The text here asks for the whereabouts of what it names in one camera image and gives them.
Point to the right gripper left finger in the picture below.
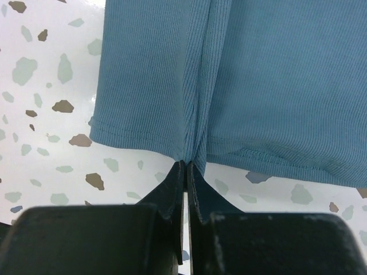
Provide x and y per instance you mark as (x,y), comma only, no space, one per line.
(144,238)

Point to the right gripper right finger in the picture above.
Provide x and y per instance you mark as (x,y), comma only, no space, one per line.
(226,240)

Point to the blue ribbed tank top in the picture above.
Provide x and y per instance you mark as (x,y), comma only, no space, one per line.
(273,87)

